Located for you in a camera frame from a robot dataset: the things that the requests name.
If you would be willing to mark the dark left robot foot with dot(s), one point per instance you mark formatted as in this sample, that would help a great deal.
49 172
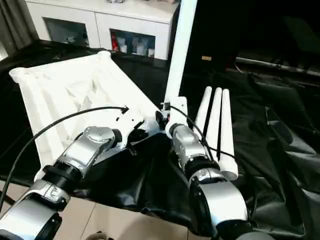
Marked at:
98 235

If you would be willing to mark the black mat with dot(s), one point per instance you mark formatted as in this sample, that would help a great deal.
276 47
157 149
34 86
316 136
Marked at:
262 137

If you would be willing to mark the grey curtain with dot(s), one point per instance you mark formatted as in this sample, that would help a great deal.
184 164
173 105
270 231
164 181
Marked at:
15 25

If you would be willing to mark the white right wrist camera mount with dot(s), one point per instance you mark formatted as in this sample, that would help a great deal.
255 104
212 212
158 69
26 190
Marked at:
178 112

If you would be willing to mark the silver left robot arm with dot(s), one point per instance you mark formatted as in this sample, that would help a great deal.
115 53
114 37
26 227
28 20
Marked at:
80 150

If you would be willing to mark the white cabinet with glass doors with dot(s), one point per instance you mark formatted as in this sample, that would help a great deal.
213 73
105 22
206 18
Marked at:
105 20

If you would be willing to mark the black metal stand leg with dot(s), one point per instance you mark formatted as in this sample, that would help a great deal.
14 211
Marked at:
7 197

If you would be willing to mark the white plastic table leg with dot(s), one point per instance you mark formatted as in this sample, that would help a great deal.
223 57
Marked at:
203 107
227 130
180 50
215 120

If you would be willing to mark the white plastic table top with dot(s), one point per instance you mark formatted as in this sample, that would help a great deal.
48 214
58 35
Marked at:
62 87

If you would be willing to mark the dark metal rod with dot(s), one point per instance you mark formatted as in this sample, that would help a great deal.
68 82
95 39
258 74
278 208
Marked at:
275 65

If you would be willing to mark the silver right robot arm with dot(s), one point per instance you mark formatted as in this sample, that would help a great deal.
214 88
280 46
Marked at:
220 200

